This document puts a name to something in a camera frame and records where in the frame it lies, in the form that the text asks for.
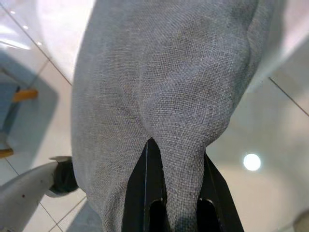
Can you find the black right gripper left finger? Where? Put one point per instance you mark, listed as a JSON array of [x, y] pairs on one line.
[[137, 193]]

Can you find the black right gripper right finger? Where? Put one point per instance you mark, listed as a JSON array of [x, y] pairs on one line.
[[219, 205]]

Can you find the grey woven pillow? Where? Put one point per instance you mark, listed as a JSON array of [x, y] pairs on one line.
[[164, 79]]

